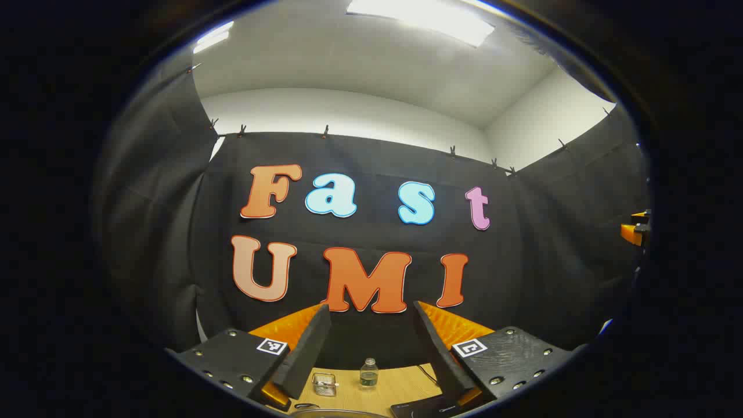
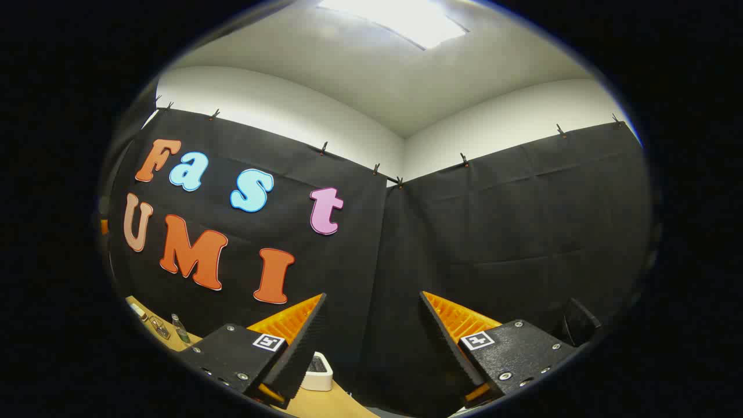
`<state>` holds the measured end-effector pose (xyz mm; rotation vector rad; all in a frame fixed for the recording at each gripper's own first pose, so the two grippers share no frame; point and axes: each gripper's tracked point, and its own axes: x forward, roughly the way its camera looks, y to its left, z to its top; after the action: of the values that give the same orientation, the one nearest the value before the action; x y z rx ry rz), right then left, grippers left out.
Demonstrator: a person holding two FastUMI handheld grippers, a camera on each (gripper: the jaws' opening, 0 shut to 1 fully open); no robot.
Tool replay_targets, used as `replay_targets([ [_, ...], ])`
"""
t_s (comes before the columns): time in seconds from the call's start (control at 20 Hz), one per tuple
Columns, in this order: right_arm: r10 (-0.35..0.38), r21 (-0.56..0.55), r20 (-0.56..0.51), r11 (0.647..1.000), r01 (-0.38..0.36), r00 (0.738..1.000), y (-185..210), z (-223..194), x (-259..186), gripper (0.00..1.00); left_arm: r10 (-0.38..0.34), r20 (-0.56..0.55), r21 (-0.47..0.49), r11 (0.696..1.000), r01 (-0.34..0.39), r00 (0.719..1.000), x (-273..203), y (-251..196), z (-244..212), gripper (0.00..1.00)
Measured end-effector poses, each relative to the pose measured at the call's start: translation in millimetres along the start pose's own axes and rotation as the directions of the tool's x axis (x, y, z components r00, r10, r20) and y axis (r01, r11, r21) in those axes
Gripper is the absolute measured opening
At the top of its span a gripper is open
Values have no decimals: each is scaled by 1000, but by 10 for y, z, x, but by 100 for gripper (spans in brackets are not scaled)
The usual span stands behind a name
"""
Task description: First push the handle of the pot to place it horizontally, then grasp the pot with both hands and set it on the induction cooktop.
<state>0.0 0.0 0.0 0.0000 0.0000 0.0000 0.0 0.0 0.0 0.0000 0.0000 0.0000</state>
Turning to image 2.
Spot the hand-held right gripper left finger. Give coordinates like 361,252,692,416
176,293,327,409

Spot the white toaster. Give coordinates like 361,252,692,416
300,351,334,392

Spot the ceiling light panel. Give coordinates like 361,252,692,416
316,0,468,51

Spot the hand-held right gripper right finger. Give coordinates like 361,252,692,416
419,291,581,407

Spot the black chair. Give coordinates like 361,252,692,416
560,297,603,348

